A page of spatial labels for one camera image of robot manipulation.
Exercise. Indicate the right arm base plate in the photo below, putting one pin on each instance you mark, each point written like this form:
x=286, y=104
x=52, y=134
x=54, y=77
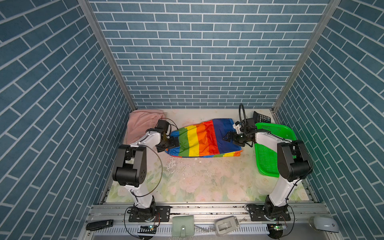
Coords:
x=255, y=212

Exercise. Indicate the colourful patterned shorts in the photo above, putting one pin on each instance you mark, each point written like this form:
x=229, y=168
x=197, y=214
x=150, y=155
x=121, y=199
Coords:
x=205, y=140

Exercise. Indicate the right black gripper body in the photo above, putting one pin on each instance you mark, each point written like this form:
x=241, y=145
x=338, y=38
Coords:
x=241, y=139

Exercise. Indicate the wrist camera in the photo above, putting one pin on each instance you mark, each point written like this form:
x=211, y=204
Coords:
x=246, y=126
x=163, y=127

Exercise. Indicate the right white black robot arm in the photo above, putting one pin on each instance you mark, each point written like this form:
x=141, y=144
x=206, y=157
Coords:
x=293, y=162

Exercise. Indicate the left circuit board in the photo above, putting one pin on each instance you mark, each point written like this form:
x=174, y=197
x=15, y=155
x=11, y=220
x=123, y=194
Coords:
x=146, y=232

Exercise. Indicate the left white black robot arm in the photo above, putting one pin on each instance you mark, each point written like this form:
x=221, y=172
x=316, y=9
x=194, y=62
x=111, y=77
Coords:
x=130, y=171

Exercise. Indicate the green plastic basket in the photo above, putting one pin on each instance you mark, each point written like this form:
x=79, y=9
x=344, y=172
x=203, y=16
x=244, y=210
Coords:
x=266, y=158

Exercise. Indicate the light green wallet pouch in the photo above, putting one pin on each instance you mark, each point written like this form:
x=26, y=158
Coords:
x=183, y=226

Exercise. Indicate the grey stapler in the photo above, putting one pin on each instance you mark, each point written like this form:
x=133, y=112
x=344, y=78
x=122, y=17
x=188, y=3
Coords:
x=226, y=225

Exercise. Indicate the circuit board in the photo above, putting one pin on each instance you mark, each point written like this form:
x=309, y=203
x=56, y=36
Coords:
x=146, y=232
x=276, y=231

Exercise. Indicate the white computer mouse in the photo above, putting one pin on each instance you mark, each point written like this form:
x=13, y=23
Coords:
x=324, y=224

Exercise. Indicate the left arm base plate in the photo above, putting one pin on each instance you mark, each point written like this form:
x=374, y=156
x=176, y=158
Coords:
x=163, y=213

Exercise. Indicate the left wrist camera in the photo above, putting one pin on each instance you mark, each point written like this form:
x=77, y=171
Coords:
x=163, y=127

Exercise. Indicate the black remote control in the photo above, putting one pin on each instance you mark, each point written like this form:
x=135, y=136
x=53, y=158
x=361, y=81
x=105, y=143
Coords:
x=98, y=225

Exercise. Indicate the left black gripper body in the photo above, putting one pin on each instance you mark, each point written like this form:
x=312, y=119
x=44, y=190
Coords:
x=168, y=143

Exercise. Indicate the black calculator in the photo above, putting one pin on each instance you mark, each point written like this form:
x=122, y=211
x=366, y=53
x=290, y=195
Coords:
x=260, y=118

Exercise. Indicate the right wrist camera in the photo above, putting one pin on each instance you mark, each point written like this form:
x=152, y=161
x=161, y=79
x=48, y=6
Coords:
x=246, y=126

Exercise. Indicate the right circuit board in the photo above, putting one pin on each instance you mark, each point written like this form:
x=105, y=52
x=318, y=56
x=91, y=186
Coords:
x=276, y=231

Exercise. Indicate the pink shorts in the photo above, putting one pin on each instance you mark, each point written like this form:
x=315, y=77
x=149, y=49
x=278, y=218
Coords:
x=140, y=121

